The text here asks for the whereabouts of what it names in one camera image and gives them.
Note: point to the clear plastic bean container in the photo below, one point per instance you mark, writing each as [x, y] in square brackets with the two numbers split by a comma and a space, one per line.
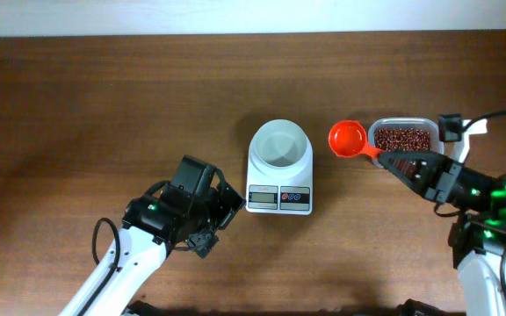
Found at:
[413, 124]

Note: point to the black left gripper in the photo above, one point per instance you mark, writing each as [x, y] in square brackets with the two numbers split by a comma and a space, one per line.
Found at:
[225, 210]

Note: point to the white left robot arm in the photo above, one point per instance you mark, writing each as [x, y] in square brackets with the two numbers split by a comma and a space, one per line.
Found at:
[183, 214]

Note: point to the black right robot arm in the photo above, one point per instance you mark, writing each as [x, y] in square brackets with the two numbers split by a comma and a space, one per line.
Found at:
[478, 237]

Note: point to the orange measuring scoop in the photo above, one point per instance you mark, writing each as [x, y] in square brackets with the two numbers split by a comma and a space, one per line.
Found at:
[348, 139]

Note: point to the white digital kitchen scale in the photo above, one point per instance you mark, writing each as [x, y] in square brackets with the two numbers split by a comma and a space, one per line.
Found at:
[288, 191]

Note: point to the red adzuki beans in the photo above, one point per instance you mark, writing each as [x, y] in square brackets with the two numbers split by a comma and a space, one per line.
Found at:
[402, 139]

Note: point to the white round bowl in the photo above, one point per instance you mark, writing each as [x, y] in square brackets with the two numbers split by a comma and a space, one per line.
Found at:
[279, 143]

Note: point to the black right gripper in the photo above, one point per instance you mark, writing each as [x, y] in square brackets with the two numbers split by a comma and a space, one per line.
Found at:
[433, 175]

